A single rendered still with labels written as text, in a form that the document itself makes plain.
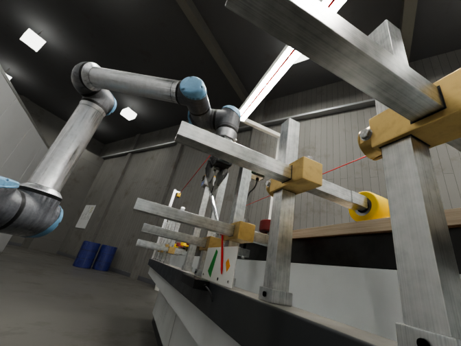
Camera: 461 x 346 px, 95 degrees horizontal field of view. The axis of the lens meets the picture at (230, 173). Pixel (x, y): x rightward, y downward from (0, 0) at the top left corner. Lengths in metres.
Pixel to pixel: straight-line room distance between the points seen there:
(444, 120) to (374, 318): 0.39
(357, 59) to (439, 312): 0.23
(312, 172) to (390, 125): 0.16
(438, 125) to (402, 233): 0.12
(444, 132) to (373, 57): 0.13
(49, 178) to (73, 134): 0.21
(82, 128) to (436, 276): 1.17
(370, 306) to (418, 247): 0.31
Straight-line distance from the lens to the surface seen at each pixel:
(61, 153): 1.13
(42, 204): 1.07
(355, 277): 0.60
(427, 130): 0.33
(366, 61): 0.25
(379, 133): 0.35
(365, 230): 0.58
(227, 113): 0.91
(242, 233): 0.61
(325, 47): 0.24
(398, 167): 0.32
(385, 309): 0.56
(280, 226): 0.46
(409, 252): 0.29
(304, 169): 0.44
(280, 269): 0.45
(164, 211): 0.59
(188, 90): 0.82
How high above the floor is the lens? 0.73
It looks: 25 degrees up
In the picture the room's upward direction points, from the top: 12 degrees clockwise
